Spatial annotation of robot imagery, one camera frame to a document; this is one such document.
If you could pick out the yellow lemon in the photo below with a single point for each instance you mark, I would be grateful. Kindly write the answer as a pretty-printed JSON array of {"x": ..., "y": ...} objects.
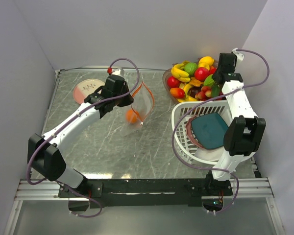
[{"x": 207, "y": 59}]

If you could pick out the yellow banana bunch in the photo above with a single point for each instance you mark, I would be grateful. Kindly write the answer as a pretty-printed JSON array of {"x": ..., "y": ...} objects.
[{"x": 178, "y": 72}]

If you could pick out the dark purple plum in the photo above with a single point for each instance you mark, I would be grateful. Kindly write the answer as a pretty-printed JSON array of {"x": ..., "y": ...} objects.
[{"x": 193, "y": 91}]

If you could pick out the tan ginger root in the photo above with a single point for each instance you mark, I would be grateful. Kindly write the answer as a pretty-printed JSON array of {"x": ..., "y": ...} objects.
[{"x": 194, "y": 82}]

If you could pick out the white plate in basket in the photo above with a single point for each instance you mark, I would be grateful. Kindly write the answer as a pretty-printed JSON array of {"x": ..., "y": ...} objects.
[{"x": 211, "y": 155}]

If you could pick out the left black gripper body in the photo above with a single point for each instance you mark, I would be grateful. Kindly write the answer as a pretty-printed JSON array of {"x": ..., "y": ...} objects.
[{"x": 116, "y": 101}]

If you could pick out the clear brown fruit bowl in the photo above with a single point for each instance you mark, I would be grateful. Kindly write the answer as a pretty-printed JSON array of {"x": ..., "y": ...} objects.
[{"x": 187, "y": 86}]

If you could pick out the red apple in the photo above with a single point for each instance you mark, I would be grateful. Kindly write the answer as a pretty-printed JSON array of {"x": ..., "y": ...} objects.
[
  {"x": 172, "y": 82},
  {"x": 201, "y": 74}
]

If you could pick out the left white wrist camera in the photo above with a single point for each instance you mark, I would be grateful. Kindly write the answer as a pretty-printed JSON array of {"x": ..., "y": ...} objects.
[{"x": 117, "y": 71}]

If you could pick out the pink plate in basket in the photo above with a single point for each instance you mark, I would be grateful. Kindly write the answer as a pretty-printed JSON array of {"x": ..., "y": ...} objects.
[{"x": 192, "y": 139}]

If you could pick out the clear orange zip top bag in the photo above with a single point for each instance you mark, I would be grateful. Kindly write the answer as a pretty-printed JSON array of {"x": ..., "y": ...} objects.
[{"x": 143, "y": 104}]

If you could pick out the green leaf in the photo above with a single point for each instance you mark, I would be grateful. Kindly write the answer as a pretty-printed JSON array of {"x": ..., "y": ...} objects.
[{"x": 209, "y": 82}]

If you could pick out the teal plate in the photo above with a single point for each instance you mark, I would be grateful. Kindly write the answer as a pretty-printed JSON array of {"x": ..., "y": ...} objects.
[{"x": 209, "y": 130}]

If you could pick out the white plastic dish basket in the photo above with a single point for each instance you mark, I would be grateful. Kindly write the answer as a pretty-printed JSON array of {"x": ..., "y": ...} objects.
[{"x": 189, "y": 147}]

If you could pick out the orange fruit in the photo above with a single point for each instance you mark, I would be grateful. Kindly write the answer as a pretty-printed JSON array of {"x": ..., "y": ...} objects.
[{"x": 132, "y": 116}]

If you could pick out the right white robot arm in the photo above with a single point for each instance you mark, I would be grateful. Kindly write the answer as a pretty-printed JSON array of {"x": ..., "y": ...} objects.
[{"x": 244, "y": 134}]

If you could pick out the red apple front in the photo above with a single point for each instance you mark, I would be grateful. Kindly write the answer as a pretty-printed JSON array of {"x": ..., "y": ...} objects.
[{"x": 172, "y": 82}]

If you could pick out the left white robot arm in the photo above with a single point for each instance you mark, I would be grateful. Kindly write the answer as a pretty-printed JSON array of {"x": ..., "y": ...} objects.
[{"x": 44, "y": 152}]

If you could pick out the lychee cluster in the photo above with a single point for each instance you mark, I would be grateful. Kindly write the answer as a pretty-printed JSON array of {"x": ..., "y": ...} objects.
[{"x": 207, "y": 92}]

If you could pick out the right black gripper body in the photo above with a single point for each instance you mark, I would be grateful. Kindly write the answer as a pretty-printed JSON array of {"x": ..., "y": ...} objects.
[{"x": 217, "y": 72}]

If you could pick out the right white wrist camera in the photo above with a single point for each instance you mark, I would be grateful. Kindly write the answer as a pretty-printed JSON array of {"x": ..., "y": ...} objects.
[{"x": 240, "y": 57}]

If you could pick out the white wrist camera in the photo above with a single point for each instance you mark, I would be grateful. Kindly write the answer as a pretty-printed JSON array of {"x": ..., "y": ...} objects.
[
  {"x": 240, "y": 57},
  {"x": 117, "y": 71}
]

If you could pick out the aluminium frame rail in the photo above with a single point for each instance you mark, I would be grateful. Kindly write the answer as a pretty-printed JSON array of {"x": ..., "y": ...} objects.
[{"x": 48, "y": 191}]

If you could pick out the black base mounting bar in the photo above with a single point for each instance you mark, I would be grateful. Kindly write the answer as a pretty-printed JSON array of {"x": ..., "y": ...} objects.
[{"x": 101, "y": 193}]

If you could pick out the pink and cream plate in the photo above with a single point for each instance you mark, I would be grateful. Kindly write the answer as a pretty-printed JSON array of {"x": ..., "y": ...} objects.
[{"x": 85, "y": 88}]

